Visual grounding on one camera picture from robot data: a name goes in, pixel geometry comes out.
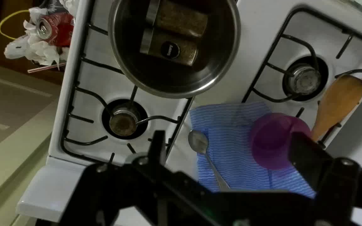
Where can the wooden spatula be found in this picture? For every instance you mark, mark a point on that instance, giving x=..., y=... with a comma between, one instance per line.
x=340, y=101

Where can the black stove grate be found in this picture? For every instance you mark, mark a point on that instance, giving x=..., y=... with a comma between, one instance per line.
x=268, y=57
x=179, y=126

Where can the stainless steel pot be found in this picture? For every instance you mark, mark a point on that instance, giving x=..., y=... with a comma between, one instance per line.
x=214, y=63

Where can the brown spice jar steel cap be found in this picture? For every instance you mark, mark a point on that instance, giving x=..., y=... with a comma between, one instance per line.
x=182, y=19
x=156, y=44

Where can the white gas stove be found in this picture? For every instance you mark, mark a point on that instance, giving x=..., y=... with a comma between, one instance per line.
x=248, y=42

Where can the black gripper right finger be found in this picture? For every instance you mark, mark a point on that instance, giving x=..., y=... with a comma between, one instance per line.
x=345, y=192

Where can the cream panel door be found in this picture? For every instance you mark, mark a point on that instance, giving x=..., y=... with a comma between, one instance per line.
x=6, y=105

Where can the blue cloth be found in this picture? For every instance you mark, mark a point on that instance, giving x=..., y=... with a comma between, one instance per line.
x=232, y=138

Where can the red can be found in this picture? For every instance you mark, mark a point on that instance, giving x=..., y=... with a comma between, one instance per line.
x=62, y=29

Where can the purple plastic cup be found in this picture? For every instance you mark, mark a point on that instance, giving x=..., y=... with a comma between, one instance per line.
x=273, y=142

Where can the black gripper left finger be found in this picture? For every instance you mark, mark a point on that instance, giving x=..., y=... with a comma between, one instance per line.
x=106, y=196

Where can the metal spoon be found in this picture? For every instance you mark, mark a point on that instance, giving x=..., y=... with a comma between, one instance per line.
x=198, y=141

